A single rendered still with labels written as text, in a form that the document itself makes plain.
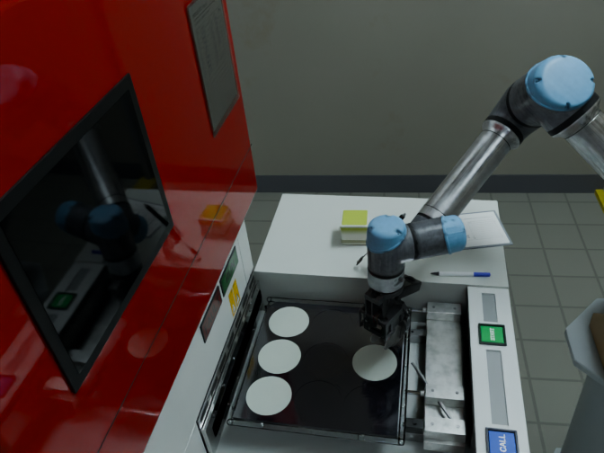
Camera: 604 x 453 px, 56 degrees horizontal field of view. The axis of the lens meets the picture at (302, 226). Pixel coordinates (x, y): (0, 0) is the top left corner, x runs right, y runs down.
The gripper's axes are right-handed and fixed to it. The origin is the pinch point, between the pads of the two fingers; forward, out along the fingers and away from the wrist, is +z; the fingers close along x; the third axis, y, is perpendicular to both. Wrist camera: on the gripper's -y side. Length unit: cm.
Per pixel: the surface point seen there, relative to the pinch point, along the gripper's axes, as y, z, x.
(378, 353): 4.2, 1.2, -0.5
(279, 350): 17.4, 1.3, -19.4
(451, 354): -7.0, 3.2, 11.8
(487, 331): -10.9, -5.2, 17.7
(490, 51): -184, 8, -68
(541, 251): -156, 91, -17
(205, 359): 35.8, -13.1, -20.6
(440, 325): -13.1, 3.3, 5.4
